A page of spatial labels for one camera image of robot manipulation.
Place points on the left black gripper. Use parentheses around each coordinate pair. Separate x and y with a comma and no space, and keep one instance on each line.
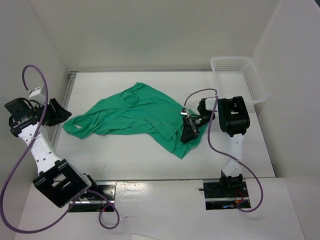
(61,114)

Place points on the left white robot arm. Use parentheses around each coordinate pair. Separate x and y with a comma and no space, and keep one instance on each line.
(57,179)

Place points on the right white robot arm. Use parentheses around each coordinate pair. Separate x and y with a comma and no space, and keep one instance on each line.
(234,120)

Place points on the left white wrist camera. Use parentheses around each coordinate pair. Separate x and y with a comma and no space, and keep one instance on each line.
(37,93)

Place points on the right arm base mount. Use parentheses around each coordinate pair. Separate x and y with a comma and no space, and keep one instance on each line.
(225,193)

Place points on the white plastic mesh basket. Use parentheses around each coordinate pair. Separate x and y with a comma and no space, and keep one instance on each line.
(238,76)

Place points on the aluminium table edge rail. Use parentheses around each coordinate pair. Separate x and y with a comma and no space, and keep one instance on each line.
(64,104)

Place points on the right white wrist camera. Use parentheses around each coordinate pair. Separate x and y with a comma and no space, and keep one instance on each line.
(185,112)

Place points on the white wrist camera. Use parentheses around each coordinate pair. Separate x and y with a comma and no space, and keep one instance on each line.
(185,112)
(37,93)

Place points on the green tank top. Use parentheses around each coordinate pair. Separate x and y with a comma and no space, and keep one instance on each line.
(140,109)

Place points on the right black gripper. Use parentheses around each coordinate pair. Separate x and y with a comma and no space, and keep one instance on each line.
(188,133)

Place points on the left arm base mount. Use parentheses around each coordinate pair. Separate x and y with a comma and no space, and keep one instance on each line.
(95,203)

